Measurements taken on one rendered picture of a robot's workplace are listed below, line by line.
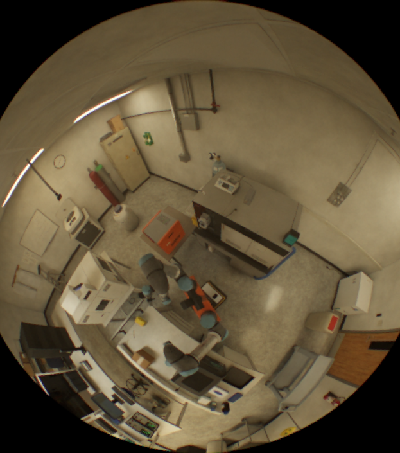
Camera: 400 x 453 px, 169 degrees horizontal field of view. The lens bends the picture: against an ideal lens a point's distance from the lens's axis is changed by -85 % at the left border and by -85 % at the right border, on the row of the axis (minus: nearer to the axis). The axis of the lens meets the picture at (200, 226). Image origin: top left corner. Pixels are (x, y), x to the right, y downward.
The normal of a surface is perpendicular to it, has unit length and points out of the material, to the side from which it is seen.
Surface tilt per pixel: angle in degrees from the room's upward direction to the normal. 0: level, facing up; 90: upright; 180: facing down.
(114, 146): 90
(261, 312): 0
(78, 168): 90
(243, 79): 90
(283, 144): 90
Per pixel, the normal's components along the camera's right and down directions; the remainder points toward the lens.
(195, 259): -0.11, -0.50
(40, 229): 0.81, 0.46
